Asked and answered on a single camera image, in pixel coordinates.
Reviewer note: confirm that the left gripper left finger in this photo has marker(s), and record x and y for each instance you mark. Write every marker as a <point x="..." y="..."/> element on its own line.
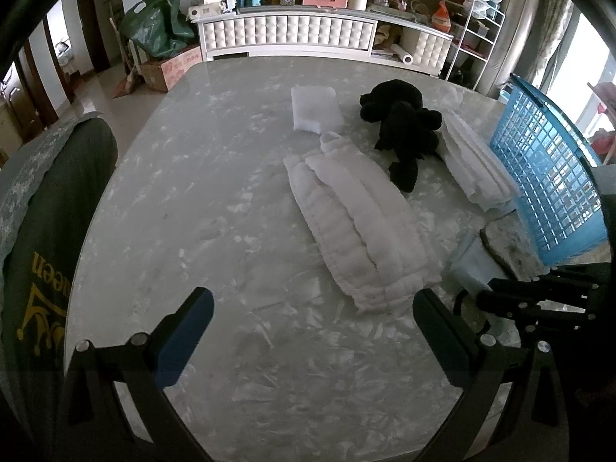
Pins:
<point x="179" y="335"/>

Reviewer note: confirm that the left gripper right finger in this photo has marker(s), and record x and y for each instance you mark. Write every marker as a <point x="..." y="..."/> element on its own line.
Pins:
<point x="453" y="343"/>

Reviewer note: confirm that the light blue cloth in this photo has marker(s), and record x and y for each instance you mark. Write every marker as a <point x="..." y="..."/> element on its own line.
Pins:
<point x="472" y="266"/>

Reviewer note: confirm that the grey stained rag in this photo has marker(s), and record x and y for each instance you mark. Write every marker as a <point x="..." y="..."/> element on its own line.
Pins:
<point x="507" y="241"/>

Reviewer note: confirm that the white quilted towel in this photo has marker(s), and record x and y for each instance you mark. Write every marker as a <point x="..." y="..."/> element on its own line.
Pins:
<point x="364" y="228"/>

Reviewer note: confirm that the white cloth stack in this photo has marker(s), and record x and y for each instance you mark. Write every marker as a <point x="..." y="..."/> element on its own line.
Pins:
<point x="474" y="165"/>

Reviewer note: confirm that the blue plastic laundry basket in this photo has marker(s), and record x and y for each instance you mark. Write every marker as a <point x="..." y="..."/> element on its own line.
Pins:
<point x="551" y="162"/>

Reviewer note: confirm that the grey upholstered chair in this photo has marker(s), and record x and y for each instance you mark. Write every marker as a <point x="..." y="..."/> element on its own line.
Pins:
<point x="50" y="189"/>

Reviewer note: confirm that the cardboard box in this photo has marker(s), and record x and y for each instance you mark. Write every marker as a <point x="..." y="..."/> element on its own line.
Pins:
<point x="162" y="75"/>

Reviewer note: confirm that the small white foam pad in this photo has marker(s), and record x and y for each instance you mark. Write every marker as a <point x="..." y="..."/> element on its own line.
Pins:
<point x="315" y="109"/>

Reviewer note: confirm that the white metal shelf rack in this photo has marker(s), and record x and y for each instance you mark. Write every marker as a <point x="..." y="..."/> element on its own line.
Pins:
<point x="473" y="42"/>

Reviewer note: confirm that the white paper roll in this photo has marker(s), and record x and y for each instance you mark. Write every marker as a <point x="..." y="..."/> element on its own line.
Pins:
<point x="405" y="57"/>

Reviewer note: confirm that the green plastic bag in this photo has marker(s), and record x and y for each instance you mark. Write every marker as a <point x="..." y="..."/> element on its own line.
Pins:
<point x="159" y="27"/>

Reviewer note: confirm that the white tufted tv cabinet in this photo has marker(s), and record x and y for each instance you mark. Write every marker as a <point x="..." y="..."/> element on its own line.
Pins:
<point x="336" y="34"/>

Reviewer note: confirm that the orange bag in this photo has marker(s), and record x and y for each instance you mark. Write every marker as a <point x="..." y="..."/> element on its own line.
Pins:
<point x="440" y="20"/>

